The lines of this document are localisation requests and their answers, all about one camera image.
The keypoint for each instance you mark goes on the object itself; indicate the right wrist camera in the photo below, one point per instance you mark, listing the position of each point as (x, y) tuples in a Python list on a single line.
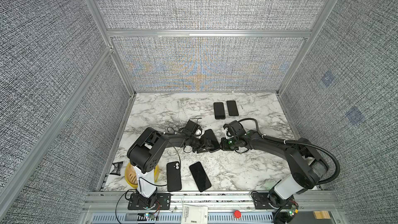
[(233, 129)]

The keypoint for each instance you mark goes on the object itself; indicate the small black clip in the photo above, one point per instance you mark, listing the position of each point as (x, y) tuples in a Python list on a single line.
[(116, 168)]

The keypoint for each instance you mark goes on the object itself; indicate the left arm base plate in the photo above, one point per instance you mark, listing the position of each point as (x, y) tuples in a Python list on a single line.
[(157, 201)]

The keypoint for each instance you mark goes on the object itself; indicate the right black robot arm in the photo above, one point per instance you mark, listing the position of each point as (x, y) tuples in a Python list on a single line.
[(306, 164)]

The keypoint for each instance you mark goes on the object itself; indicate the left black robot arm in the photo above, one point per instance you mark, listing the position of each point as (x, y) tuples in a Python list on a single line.
[(145, 154)]

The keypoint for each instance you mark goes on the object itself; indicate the white paper label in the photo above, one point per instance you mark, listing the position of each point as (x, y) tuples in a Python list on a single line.
[(192, 214)]

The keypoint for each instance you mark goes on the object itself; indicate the black phone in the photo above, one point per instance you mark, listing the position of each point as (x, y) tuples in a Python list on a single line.
[(200, 177), (219, 110), (209, 133)]

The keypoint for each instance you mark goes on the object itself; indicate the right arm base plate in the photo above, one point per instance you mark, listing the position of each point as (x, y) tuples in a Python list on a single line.
[(261, 200)]

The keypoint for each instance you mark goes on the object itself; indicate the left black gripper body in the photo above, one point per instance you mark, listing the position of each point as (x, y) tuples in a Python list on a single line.
[(197, 144)]

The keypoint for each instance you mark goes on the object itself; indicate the red emergency button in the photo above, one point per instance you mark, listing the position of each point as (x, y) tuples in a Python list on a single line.
[(237, 214)]

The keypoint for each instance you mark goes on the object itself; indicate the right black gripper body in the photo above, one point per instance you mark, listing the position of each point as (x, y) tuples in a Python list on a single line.
[(229, 144)]

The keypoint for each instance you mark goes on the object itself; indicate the aluminium frame rail front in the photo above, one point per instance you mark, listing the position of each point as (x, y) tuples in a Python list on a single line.
[(313, 200)]

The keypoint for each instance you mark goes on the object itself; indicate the wooden block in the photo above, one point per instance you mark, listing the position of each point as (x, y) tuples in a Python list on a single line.
[(321, 215)]

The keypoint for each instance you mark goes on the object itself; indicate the black phone screen up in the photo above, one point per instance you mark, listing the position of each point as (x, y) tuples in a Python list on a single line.
[(232, 108)]

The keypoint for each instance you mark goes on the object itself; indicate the black case near left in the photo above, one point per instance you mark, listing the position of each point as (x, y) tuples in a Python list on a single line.
[(173, 177)]

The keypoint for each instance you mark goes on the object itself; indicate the yellow tape roll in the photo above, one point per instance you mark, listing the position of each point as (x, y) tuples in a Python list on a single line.
[(131, 177)]

